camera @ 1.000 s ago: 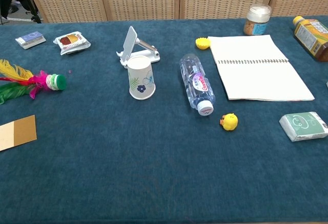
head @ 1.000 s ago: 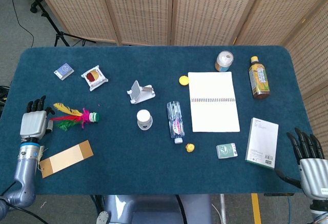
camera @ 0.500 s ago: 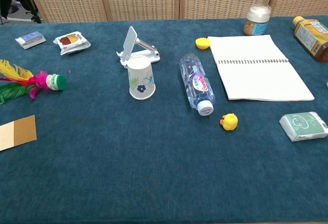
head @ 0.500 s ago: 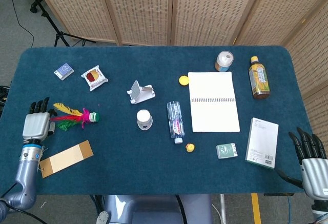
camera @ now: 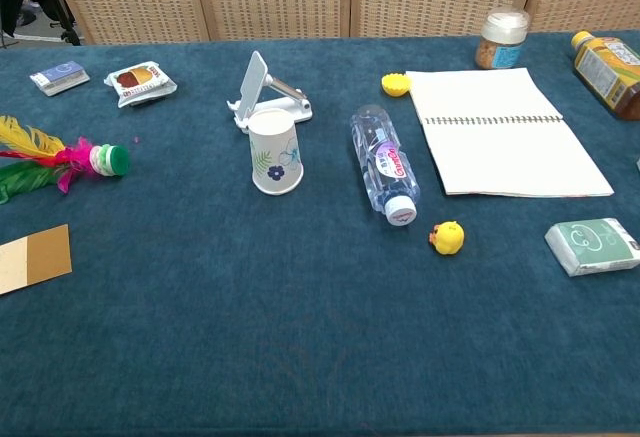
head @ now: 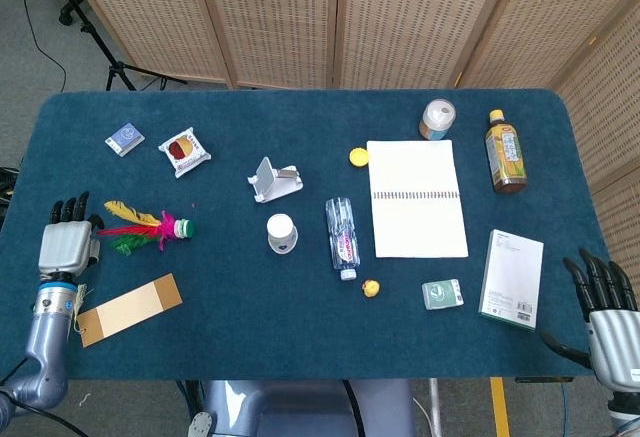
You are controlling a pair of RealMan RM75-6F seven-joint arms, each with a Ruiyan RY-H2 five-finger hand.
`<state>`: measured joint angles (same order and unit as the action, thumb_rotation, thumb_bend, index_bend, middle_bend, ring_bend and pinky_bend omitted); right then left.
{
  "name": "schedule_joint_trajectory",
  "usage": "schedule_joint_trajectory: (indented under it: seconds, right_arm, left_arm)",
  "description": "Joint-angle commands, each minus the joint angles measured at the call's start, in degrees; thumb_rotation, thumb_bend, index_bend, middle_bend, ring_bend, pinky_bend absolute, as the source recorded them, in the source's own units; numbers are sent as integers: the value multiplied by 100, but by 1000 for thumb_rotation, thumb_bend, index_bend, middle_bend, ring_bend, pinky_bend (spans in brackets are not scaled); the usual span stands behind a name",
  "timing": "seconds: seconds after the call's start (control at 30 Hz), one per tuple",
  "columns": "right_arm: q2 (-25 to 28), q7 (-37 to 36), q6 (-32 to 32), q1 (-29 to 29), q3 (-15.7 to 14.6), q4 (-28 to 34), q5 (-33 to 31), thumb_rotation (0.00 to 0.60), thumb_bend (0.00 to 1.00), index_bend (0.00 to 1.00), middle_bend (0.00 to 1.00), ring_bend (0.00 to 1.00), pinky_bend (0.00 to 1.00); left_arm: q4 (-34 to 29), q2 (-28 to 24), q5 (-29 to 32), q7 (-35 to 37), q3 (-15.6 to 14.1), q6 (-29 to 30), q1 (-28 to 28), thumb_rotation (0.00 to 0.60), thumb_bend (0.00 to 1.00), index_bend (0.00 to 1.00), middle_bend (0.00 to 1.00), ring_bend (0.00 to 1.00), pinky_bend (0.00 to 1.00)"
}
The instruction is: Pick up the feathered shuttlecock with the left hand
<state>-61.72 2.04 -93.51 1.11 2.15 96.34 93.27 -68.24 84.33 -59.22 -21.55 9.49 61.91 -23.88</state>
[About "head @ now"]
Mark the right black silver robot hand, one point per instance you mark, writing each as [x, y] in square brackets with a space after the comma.
[617, 347]

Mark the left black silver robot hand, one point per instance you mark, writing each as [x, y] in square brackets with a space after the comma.
[65, 247]

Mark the colourful feather shuttlecock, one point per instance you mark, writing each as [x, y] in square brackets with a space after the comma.
[170, 229]

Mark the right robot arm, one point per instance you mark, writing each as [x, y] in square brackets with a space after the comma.
[625, 409]

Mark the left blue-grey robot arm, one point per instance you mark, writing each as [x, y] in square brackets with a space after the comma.
[47, 327]

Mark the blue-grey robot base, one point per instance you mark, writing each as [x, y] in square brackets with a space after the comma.
[300, 407]

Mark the black tripod stand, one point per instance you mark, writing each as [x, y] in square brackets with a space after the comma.
[116, 69]

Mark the white folding phone stand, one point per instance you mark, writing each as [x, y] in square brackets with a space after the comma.
[272, 184]

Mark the tan cream bookmark with tassel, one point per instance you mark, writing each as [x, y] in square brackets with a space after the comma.
[135, 307]

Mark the small blue card box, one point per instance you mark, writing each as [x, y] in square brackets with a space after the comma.
[125, 139]

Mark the flat white product box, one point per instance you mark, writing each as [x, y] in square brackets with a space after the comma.
[512, 277]

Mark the white snack packet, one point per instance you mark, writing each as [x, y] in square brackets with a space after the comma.
[184, 152]

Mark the green tissue pack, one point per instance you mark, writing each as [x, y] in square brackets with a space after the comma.
[442, 294]

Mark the metal table leg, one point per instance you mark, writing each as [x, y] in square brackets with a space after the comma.
[435, 407]

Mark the dark blue table mat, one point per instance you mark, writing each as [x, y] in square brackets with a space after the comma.
[250, 317]

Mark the brown tea bottle yellow cap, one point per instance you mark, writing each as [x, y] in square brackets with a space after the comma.
[506, 157]

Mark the black chair caster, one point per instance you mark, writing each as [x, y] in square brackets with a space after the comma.
[67, 14]

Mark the open white spiral notebook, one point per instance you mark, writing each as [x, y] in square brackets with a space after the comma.
[417, 217]

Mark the small yellow duck toy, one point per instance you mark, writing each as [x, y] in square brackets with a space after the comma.
[371, 289]

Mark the clear plastic water bottle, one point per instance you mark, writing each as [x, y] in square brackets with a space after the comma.
[343, 239]

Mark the white-lidded clear jar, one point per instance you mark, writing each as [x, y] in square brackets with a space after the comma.
[436, 119]

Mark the wooden rattan folding screen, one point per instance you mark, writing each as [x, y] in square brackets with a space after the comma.
[280, 17]

